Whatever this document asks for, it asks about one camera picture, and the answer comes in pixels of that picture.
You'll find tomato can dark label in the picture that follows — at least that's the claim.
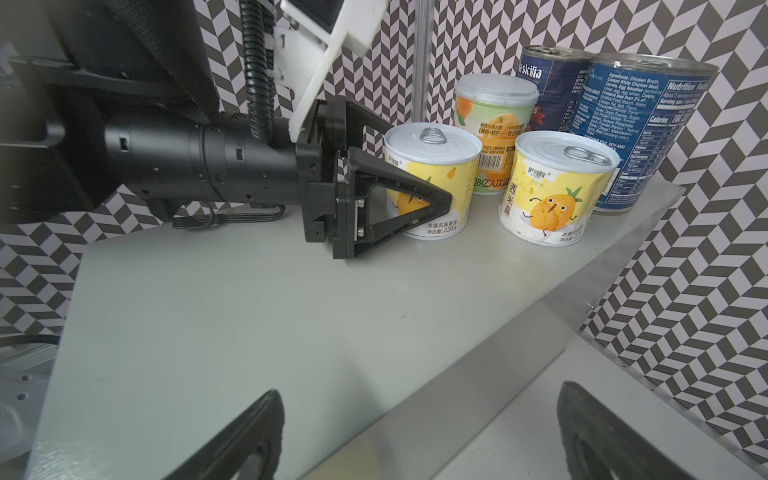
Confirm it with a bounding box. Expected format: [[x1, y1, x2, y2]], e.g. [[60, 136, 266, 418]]
[[516, 45, 594, 131]]

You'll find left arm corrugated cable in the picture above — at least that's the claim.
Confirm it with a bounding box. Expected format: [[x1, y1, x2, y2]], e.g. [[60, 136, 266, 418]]
[[238, 0, 277, 142]]

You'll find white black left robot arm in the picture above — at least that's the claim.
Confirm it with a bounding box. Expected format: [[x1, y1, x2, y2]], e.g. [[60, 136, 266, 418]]
[[1, 1, 452, 259]]

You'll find white lid can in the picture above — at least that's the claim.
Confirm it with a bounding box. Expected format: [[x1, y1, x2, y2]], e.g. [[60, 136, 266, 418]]
[[453, 73, 539, 195], [384, 122, 482, 240], [498, 131, 620, 247]]

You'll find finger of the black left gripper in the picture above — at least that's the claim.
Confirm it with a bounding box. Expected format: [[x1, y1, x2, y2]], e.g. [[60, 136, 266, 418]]
[[345, 100, 392, 154], [332, 147, 452, 259]]

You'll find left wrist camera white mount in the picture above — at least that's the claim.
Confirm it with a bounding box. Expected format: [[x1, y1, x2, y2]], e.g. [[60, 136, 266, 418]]
[[273, 0, 388, 143]]

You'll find blue label tin can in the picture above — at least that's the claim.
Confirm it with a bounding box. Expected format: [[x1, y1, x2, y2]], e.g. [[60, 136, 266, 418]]
[[568, 53, 719, 214]]

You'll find left aluminium corner post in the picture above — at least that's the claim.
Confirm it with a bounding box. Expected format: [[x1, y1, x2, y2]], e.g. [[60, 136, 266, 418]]
[[411, 0, 435, 123]]

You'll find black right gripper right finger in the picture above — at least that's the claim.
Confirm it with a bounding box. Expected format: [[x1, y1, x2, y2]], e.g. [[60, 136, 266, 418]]
[[557, 381, 693, 480]]

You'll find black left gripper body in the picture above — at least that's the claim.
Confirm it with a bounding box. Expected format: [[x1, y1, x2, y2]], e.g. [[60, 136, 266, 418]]
[[295, 96, 360, 243]]

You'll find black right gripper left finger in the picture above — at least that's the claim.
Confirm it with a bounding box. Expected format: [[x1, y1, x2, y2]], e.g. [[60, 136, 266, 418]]
[[166, 390, 285, 480]]

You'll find grey metal cabinet box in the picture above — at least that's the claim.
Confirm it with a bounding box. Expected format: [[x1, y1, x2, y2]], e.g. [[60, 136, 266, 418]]
[[23, 173, 688, 480]]

